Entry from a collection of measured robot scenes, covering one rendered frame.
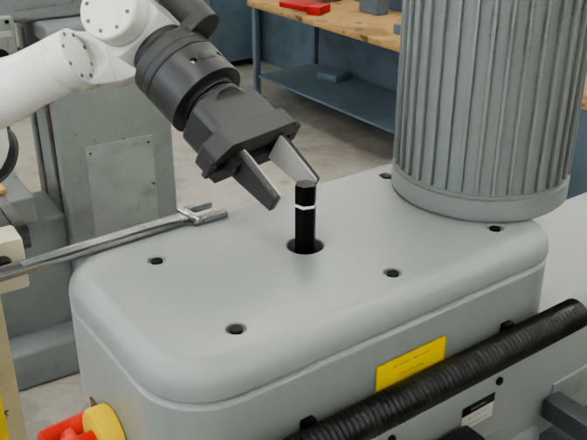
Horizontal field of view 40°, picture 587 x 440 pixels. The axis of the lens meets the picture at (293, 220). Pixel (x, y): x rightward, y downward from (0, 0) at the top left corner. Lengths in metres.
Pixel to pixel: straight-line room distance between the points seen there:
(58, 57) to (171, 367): 0.40
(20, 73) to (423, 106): 0.43
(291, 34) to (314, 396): 7.51
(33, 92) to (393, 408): 0.51
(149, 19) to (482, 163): 0.37
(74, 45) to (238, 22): 7.37
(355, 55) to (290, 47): 1.01
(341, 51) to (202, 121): 6.76
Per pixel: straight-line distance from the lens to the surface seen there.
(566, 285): 1.05
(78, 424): 0.90
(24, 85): 0.94
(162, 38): 0.84
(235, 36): 8.30
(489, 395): 0.94
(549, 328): 0.88
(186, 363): 0.65
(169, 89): 0.82
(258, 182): 0.77
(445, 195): 0.87
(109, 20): 0.85
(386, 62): 7.09
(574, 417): 1.05
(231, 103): 0.82
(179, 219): 0.85
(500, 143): 0.84
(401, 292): 0.75
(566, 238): 1.16
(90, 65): 0.95
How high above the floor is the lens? 2.27
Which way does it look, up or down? 26 degrees down
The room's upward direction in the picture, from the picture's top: straight up
